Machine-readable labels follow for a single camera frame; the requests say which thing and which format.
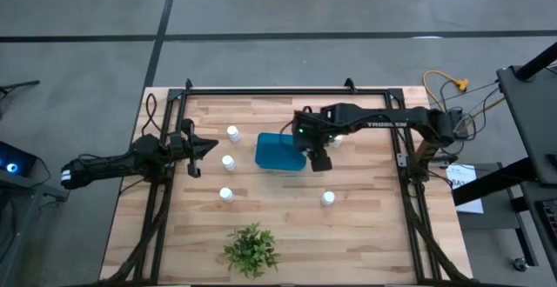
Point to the white pill bottle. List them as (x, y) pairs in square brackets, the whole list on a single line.
[(233, 133), (327, 198), (228, 162), (226, 194), (338, 141)]

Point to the black keyboard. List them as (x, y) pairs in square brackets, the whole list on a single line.
[(552, 217)]

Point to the black table clamp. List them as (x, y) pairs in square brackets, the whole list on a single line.
[(188, 84), (350, 85)]

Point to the green plant in white pot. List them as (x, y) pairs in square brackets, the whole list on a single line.
[(250, 250)]

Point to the white paper sheet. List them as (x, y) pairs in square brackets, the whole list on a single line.
[(472, 200)]

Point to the silver corner bracket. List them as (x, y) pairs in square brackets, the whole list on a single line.
[(401, 161)]

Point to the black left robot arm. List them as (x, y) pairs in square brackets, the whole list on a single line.
[(109, 165)]

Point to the teal plastic basket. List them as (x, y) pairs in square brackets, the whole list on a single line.
[(274, 152)]

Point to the black computer with blue light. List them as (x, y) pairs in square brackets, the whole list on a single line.
[(17, 158)]

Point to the black aluminium table frame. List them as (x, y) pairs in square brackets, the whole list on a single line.
[(283, 91)]

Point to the grey equipment cart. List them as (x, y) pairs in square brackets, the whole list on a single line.
[(26, 189)]

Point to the black rolling workstation desk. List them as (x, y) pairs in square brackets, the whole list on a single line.
[(526, 117)]

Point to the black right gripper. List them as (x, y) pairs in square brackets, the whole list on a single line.
[(321, 164)]

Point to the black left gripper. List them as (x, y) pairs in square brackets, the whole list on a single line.
[(180, 148)]

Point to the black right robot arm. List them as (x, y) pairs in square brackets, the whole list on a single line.
[(391, 119)]

